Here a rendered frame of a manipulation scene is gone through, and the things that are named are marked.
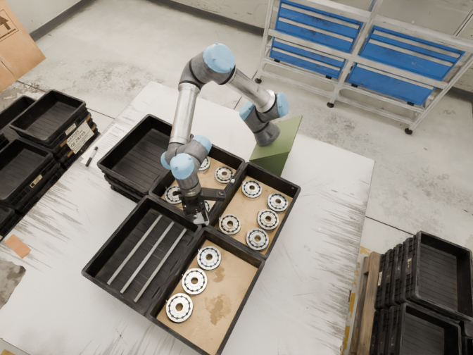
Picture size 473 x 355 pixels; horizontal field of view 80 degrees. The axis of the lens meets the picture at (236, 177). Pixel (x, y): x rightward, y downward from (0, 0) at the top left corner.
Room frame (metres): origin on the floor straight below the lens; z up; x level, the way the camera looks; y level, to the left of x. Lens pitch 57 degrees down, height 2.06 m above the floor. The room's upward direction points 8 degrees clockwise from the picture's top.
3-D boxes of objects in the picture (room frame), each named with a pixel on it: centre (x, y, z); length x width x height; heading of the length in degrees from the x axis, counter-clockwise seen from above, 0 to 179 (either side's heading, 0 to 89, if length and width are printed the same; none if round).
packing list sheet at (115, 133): (0.96, 0.74, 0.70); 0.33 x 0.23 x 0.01; 164
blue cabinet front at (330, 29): (2.52, -0.50, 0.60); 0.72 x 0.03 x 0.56; 74
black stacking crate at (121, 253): (0.33, 0.32, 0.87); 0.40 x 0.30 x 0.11; 158
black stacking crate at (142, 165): (0.82, 0.45, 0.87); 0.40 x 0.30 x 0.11; 158
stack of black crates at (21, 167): (0.85, 1.42, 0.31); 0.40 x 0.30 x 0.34; 164
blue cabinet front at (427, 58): (2.30, -1.27, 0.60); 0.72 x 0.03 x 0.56; 74
